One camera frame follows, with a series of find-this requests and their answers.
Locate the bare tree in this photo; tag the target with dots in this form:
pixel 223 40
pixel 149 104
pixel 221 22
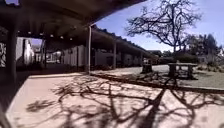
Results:
pixel 174 36

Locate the picnic table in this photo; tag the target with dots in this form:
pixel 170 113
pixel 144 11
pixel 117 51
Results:
pixel 181 64

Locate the dark evergreen trees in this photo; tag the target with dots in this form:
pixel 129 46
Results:
pixel 203 45

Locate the pale yard ground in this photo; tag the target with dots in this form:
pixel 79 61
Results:
pixel 208 80

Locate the tree stump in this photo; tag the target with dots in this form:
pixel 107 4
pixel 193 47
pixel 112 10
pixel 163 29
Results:
pixel 146 68

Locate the dark kerb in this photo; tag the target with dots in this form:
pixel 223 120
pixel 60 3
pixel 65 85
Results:
pixel 150 84

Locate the concrete pavement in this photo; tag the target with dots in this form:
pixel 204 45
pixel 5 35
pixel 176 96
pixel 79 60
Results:
pixel 100 100

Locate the covered walkway roof with posts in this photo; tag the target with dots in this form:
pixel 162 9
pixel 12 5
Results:
pixel 50 13

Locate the low pale building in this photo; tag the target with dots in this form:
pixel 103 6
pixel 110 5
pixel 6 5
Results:
pixel 71 55

